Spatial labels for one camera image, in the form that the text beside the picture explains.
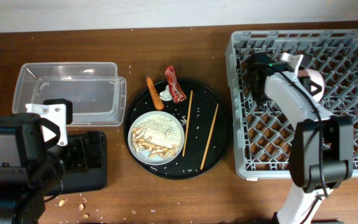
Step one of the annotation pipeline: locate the grey bowl with rice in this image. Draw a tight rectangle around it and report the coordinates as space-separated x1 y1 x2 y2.
127 111 185 166

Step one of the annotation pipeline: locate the orange carrot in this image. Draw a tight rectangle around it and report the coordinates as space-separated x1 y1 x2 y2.
146 77 164 110

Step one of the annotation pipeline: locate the wooden chopstick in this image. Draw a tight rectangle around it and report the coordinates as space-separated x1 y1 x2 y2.
200 103 219 170
182 90 193 157

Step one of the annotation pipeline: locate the white tissue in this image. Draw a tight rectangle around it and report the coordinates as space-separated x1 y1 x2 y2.
159 85 173 101

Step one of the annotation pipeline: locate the red snack wrapper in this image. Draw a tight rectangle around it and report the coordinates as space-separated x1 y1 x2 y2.
165 65 186 103

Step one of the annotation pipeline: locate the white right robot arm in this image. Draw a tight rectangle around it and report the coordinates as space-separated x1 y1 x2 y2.
244 52 354 223

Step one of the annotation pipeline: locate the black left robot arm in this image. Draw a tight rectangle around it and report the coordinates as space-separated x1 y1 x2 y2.
0 99 73 223

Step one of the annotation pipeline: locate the grey dishwasher rack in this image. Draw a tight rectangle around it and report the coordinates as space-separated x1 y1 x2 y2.
225 29 358 180

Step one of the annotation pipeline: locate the black rectangular waste bin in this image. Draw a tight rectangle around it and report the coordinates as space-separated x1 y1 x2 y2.
47 131 108 196

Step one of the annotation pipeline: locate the clear plastic storage bin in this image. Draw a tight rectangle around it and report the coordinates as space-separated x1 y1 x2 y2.
12 62 127 127

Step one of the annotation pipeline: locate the round black tray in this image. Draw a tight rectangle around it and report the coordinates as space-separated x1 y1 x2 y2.
124 78 232 180

